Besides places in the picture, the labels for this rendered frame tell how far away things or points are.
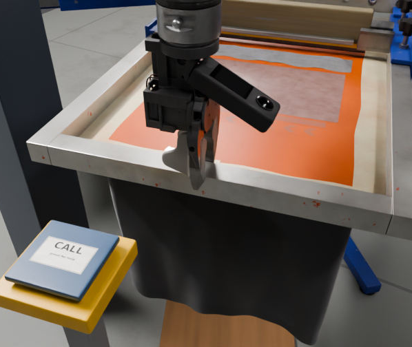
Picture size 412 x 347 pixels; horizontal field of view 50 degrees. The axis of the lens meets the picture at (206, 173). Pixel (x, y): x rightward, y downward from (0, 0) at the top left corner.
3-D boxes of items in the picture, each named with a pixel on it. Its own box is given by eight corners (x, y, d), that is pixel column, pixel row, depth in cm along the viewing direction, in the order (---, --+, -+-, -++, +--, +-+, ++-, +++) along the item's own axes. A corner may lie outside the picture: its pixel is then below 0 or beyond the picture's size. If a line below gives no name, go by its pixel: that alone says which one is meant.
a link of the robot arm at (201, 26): (229, -7, 52) (209, 15, 46) (228, 32, 55) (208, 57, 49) (169, -13, 54) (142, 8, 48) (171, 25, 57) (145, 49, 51)
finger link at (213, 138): (183, 151, 71) (177, 105, 64) (219, 158, 69) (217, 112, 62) (176, 165, 69) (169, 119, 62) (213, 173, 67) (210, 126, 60)
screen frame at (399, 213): (415, 242, 58) (424, 221, 56) (31, 161, 72) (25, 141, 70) (401, 33, 117) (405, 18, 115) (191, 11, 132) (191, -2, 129)
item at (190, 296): (319, 351, 93) (364, 192, 66) (122, 296, 103) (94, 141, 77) (321, 338, 95) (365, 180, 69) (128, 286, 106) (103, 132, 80)
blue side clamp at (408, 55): (408, 89, 95) (418, 57, 91) (384, 85, 96) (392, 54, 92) (404, 38, 118) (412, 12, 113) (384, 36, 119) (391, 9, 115)
